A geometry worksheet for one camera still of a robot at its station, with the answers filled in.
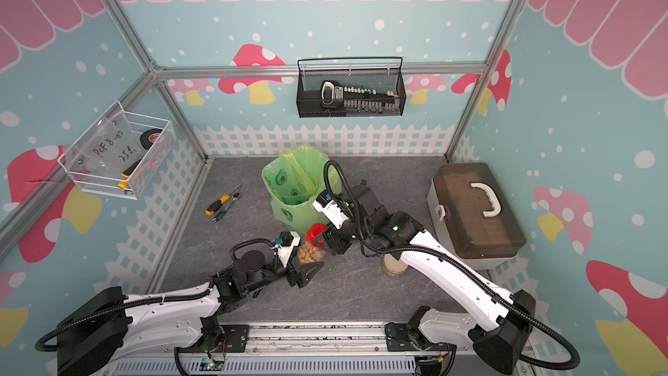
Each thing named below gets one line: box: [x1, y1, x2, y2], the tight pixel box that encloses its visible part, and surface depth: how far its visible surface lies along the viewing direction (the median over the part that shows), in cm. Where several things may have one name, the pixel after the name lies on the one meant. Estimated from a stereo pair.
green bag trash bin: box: [261, 144, 330, 235], surface depth 88 cm
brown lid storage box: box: [426, 161, 528, 273], surface depth 84 cm
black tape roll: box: [140, 127, 163, 151], surface depth 81 cm
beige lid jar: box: [382, 253, 409, 278], surface depth 83 cm
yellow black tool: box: [117, 158, 143, 189], surface depth 65 cm
